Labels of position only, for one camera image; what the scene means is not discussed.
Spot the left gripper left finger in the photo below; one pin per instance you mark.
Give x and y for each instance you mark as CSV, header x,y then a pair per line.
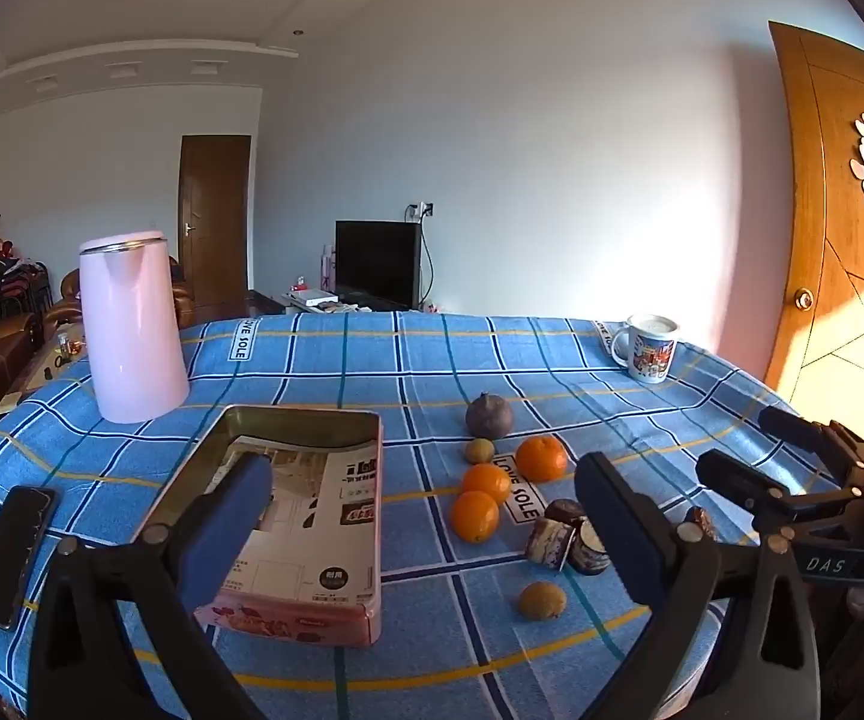
x,y
82,660

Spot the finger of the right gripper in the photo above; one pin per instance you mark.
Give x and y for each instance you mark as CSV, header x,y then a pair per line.
x,y
839,448
768,501

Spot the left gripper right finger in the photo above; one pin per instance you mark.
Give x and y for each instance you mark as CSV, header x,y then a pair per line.
x,y
764,662

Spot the orange mandarin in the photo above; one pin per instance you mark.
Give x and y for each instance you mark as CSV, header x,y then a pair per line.
x,y
474,517
541,459
490,479

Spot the purple round fruit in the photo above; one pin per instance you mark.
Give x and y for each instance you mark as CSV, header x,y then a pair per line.
x,y
489,417

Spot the small yellow-green fruit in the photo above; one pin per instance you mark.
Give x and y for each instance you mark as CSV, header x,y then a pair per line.
x,y
479,451

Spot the dark brown chestnut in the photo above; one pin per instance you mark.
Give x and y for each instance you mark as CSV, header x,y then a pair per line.
x,y
566,511

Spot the dark brown room door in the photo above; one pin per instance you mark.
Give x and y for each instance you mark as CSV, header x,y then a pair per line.
x,y
212,205

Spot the pink metal tin box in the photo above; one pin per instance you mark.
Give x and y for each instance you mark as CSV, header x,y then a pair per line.
x,y
354,625

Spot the light wooden door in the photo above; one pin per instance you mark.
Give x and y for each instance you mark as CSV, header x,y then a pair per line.
x,y
817,365

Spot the paper sheet in tin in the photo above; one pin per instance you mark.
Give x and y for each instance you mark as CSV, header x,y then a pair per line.
x,y
316,540

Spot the white printed mug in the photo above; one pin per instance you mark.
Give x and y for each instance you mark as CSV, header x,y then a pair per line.
x,y
645,346

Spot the pink electric kettle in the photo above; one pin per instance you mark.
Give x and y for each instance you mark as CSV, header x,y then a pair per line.
x,y
130,327

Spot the blue plaid tablecloth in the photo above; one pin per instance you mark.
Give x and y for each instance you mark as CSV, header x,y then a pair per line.
x,y
452,643

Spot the white box on stand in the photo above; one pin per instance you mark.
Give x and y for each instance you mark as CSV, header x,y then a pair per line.
x,y
311,300

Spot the black television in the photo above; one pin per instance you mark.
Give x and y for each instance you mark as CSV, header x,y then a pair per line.
x,y
379,260

